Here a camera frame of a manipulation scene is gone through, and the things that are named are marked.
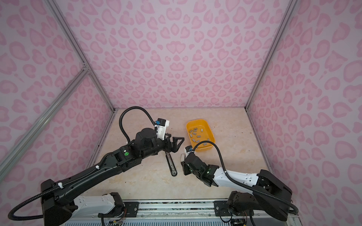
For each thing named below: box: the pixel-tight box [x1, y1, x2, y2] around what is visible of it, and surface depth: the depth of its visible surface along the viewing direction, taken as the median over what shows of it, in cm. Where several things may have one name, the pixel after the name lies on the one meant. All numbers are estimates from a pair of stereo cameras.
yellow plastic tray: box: [186, 118, 216, 150], surface depth 106 cm
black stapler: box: [165, 151, 178, 177], surface depth 87 cm
